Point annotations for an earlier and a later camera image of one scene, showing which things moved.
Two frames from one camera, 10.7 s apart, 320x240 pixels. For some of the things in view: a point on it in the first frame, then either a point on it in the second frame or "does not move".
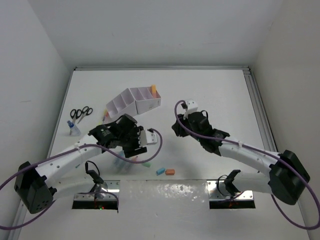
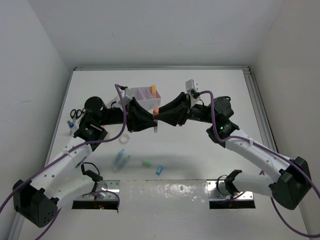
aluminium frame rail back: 219,68 does not move
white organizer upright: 144,99 does not move
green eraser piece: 147,164 does not move
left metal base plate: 108,191 does not move
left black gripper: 135,148 to 135,111
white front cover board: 163,209 does not move
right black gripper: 179,130 to 176,117
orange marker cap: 170,172 to 156,111
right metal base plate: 217,191 does not move
